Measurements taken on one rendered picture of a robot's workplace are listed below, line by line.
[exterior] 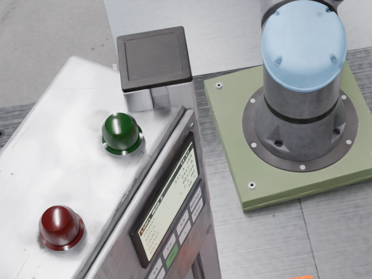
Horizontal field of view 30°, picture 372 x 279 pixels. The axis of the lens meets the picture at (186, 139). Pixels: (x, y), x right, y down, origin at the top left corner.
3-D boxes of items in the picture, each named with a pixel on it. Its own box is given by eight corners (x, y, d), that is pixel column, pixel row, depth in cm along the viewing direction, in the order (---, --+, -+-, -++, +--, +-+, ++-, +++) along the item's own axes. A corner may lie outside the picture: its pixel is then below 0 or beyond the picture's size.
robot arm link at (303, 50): (263, 122, 104) (262, 67, 93) (260, 51, 111) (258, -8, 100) (344, 118, 103) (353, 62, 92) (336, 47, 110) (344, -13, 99)
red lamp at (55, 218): (34, 243, 41) (22, 226, 39) (57, 207, 42) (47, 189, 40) (71, 261, 40) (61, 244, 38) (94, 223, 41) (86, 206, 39)
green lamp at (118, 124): (96, 150, 44) (87, 130, 42) (116, 119, 45) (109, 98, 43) (131, 165, 43) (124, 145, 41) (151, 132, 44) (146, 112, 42)
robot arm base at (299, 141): (265, 170, 111) (264, 138, 103) (244, 94, 119) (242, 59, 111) (357, 151, 111) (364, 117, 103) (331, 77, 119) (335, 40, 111)
